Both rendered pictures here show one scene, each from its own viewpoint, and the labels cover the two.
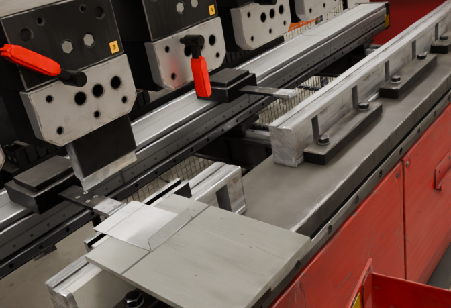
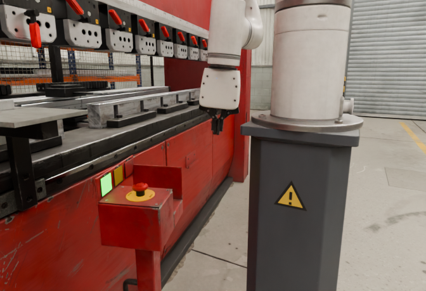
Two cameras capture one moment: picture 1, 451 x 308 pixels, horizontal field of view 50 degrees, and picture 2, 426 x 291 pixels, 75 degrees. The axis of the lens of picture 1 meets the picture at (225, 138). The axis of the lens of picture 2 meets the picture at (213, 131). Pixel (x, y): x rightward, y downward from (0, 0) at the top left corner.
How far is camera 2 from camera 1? 0.37 m
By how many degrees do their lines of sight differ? 28
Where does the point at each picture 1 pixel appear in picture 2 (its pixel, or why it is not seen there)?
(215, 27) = (50, 19)
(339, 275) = not seen: hidden behind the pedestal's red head
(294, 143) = (101, 114)
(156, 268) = not seen: outside the picture
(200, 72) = (34, 31)
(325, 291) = not seen: hidden behind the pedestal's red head
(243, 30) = (69, 31)
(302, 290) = (94, 185)
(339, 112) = (132, 110)
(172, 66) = (16, 24)
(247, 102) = (80, 106)
